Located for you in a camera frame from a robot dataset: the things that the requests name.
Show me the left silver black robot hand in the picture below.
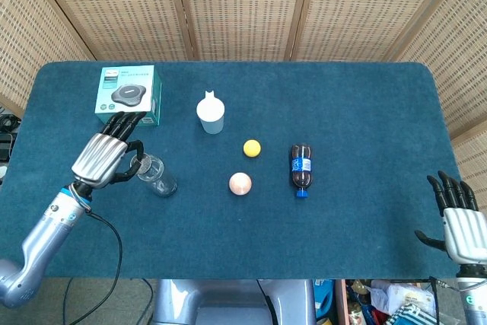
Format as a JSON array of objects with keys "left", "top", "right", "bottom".
[{"left": 71, "top": 110, "right": 148, "bottom": 190}]

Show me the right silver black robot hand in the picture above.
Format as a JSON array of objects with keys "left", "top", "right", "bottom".
[{"left": 414, "top": 170, "right": 487, "bottom": 265}]

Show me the clear glass jar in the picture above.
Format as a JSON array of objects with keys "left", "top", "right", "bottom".
[{"left": 130, "top": 153, "right": 179, "bottom": 198}]

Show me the pale blue cup white lid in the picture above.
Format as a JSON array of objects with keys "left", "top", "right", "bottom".
[{"left": 196, "top": 89, "right": 225, "bottom": 135}]

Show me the teal speaker product box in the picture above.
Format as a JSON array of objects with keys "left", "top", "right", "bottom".
[{"left": 94, "top": 65, "right": 163, "bottom": 128}]

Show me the white plastic bag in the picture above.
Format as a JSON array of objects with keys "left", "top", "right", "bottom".
[{"left": 369, "top": 279, "right": 435, "bottom": 315}]

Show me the blue white striped bag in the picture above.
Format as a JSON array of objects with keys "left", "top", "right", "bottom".
[{"left": 387, "top": 303, "right": 439, "bottom": 325}]

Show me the pale pink ball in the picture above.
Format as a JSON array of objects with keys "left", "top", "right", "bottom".
[{"left": 228, "top": 171, "right": 253, "bottom": 196}]

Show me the yellow ball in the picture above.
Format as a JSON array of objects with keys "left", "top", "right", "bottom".
[{"left": 243, "top": 139, "right": 263, "bottom": 158}]

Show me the blue plastic container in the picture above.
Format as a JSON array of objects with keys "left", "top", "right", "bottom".
[{"left": 313, "top": 279, "right": 336, "bottom": 319}]

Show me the cola bottle blue cap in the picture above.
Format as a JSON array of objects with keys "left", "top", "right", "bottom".
[{"left": 290, "top": 143, "right": 314, "bottom": 199}]

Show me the blue carpet table cover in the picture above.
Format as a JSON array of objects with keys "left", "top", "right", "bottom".
[{"left": 0, "top": 60, "right": 466, "bottom": 280}]

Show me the grey robot torso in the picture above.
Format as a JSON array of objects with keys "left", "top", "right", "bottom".
[{"left": 151, "top": 278, "right": 317, "bottom": 325}]

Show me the woven rattan folding screen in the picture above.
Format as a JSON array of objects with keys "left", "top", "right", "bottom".
[{"left": 0, "top": 0, "right": 487, "bottom": 227}]

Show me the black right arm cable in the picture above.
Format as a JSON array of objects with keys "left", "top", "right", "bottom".
[{"left": 428, "top": 276, "right": 487, "bottom": 295}]

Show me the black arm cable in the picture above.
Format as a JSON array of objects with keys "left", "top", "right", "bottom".
[
  {"left": 74, "top": 209, "right": 124, "bottom": 325},
  {"left": 428, "top": 276, "right": 487, "bottom": 295}
]

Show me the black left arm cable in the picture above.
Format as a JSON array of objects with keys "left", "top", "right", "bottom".
[{"left": 74, "top": 209, "right": 124, "bottom": 325}]

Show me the black electronics with cables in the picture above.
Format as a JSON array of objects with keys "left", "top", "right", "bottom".
[{"left": 0, "top": 110, "right": 19, "bottom": 163}]

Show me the blue floor cable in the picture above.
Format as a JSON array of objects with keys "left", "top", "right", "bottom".
[{"left": 135, "top": 278, "right": 155, "bottom": 325}]

